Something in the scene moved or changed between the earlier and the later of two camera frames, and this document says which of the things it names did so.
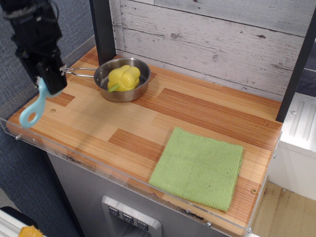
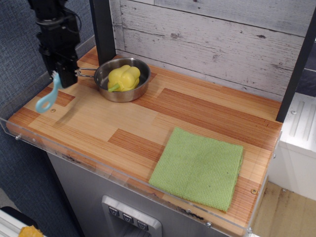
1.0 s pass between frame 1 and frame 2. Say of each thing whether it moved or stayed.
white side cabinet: stayed
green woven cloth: stayed
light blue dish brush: moved
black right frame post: stayed
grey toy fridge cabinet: stayed
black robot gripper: moved
